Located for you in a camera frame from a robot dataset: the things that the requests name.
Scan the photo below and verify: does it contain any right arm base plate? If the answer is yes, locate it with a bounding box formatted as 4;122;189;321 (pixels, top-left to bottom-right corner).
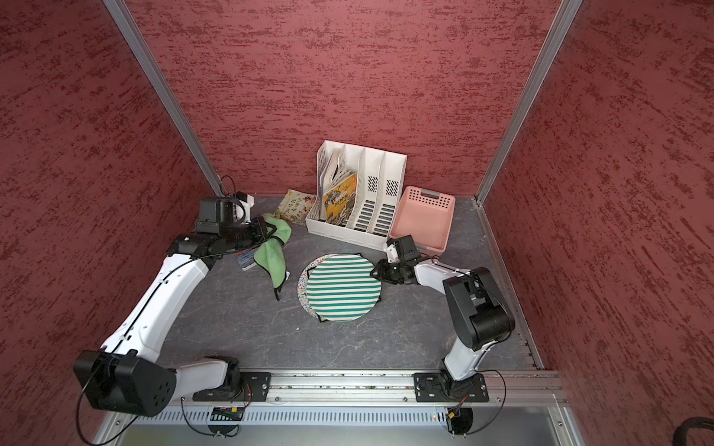
413;372;489;403

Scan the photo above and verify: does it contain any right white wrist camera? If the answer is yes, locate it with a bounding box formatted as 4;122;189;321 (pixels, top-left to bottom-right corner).
383;239;400;264

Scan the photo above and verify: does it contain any right aluminium corner post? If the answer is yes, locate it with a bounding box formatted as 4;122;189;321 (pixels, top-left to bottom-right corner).
476;0;583;207

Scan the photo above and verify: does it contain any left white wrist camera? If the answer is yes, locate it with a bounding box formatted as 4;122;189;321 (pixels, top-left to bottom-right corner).
232;191;255;219

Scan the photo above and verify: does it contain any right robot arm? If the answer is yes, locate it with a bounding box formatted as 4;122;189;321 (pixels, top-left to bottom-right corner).
370;235;515;400

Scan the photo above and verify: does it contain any left aluminium corner post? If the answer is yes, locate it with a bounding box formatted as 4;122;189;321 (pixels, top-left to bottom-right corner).
103;0;224;195

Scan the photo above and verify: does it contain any blue sunset book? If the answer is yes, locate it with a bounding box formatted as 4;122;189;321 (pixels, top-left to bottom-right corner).
235;247;258;271

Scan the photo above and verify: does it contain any aluminium corner post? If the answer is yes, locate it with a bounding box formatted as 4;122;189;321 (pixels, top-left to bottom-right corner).
103;0;224;195
476;0;583;207

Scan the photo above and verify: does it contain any green microfiber cloth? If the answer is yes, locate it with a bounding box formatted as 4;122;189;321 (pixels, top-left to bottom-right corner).
255;214;292;301

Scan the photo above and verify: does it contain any white magazine file organizer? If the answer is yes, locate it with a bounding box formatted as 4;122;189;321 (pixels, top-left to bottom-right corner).
306;140;407;250

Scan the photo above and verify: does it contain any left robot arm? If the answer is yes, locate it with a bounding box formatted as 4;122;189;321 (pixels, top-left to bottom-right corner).
74;193;277;416

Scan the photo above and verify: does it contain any round colourful squiggle plate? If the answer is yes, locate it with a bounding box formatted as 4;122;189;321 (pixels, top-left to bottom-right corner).
297;254;334;321

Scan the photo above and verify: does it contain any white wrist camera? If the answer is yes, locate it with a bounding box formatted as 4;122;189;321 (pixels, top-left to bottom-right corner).
383;239;400;264
232;191;255;219

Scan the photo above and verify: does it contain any green striped round plate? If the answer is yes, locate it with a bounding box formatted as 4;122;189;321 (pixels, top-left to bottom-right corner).
305;253;384;323

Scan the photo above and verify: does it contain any aluminium mounting rail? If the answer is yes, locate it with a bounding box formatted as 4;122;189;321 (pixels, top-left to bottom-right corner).
185;369;569;407

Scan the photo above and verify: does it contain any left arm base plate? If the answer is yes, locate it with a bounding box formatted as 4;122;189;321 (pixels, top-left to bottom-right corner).
192;372;273;403

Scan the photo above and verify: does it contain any floral patterned booklet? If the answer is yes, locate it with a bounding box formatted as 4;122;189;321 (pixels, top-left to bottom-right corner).
273;190;317;226

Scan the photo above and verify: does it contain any yellow magazine in organizer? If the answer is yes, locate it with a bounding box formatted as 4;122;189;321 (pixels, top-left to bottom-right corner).
321;169;358;226

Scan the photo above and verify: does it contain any pink plastic basket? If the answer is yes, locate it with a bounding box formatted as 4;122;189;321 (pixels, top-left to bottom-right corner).
389;186;456;256

